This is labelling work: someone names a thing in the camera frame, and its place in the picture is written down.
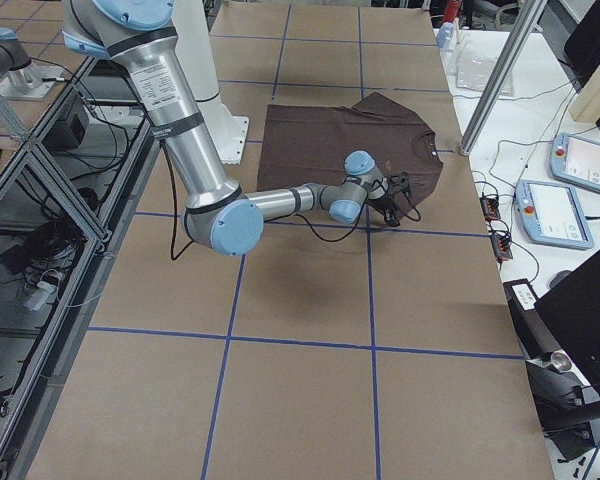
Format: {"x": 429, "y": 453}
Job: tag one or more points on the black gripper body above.
{"x": 383, "y": 205}

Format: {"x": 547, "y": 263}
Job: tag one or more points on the dark brown t-shirt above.
{"x": 303, "y": 144}

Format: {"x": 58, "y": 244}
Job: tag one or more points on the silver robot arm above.
{"x": 13, "y": 56}
{"x": 141, "y": 37}

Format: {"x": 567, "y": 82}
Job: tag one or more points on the orange black connector box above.
{"x": 490, "y": 207}

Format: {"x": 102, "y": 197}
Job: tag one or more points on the near teach pendant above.
{"x": 551, "y": 215}

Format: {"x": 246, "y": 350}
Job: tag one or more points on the teach pendant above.
{"x": 576, "y": 160}
{"x": 551, "y": 215}

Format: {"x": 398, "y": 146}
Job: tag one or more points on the clear plastic bag sheet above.
{"x": 470, "y": 65}

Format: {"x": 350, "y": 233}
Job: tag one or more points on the far teach pendant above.
{"x": 576, "y": 160}

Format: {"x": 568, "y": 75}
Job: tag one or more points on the steel cup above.
{"x": 558, "y": 362}

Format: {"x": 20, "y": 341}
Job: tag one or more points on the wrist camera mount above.
{"x": 400, "y": 184}

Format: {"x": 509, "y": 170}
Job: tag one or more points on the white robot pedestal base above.
{"x": 194, "y": 52}

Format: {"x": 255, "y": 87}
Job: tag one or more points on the aluminium frame post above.
{"x": 528, "y": 16}

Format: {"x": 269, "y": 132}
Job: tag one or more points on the aluminium frame rack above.
{"x": 66, "y": 201}

